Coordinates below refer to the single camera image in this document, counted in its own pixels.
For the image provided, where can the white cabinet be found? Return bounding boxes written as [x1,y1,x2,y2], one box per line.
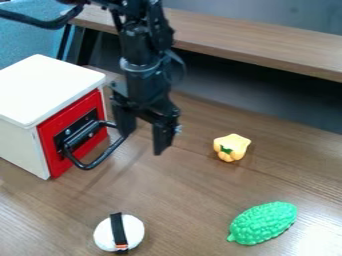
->
[0,53,109,181]

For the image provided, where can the white toy sushi black band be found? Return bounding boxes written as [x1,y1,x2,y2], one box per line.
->
[90,211,147,255]

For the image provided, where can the yellow toy pepper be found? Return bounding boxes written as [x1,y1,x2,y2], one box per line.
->
[211,133,254,164]

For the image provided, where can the red drawer with black handle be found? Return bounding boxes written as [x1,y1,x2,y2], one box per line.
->
[34,87,130,180]

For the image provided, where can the black cable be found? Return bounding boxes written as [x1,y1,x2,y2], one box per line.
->
[0,4,86,31]

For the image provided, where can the green toy bitter gourd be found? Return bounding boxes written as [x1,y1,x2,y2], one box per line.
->
[225,200,300,247]

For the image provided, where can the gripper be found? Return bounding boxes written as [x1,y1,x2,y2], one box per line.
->
[108,65,185,157]

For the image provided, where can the wooden desk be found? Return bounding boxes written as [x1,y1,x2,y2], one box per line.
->
[68,4,342,84]

